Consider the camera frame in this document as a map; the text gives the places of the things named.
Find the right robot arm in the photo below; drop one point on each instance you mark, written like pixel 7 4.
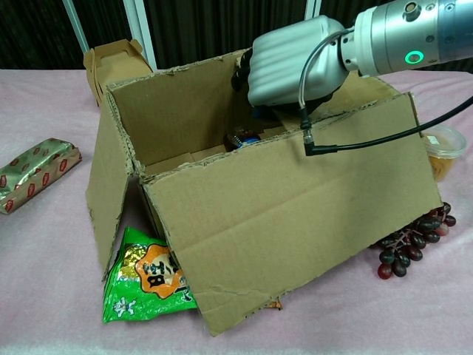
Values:
pixel 406 29

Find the pink table cloth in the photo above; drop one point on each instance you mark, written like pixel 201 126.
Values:
pixel 55 277

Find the clear jar orange contents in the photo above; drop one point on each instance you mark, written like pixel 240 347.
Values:
pixel 445 151

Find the large cardboard shipping box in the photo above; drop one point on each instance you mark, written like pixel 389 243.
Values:
pixel 288 222

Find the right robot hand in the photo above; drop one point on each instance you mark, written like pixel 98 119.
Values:
pixel 288 63

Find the white frame post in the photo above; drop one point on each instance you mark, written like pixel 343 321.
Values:
pixel 75 33
pixel 140 26
pixel 313 8

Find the small kraft gable box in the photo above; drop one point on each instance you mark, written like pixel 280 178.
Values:
pixel 114 63

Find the dark bottle blue label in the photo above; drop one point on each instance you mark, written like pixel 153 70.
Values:
pixel 238 140

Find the green snack bag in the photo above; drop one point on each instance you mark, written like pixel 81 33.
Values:
pixel 148 284

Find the dark red grape bunch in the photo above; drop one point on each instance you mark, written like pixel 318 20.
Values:
pixel 410 247

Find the gold foil snack packet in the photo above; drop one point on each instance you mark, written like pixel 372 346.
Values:
pixel 37 174

